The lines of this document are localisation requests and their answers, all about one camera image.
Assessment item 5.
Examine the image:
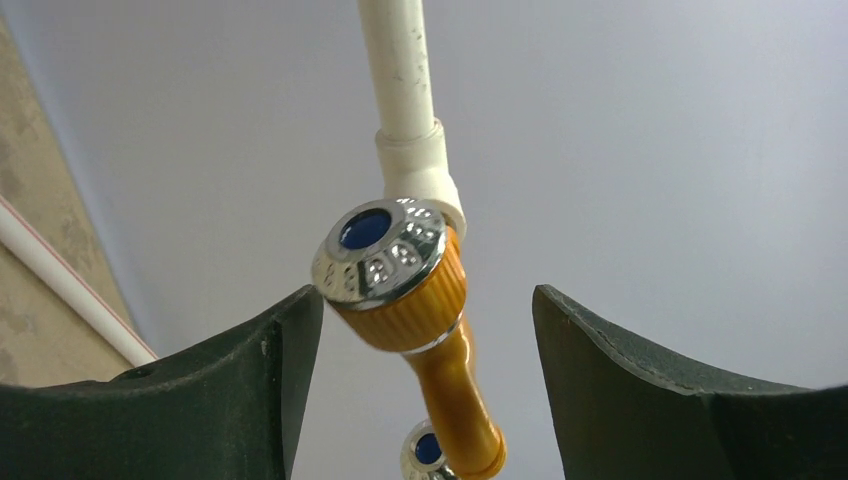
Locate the blue water faucet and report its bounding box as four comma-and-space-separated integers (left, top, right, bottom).
400, 420, 459, 480

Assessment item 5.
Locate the orange water faucet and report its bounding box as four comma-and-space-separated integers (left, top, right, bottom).
311, 198, 507, 479

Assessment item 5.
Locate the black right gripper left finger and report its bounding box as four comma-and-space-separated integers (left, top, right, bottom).
1, 285, 323, 479

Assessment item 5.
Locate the white PVC pipe frame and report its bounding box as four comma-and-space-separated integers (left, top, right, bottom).
1, 1, 467, 353

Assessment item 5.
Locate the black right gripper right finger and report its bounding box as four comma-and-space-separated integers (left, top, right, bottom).
532, 285, 847, 479

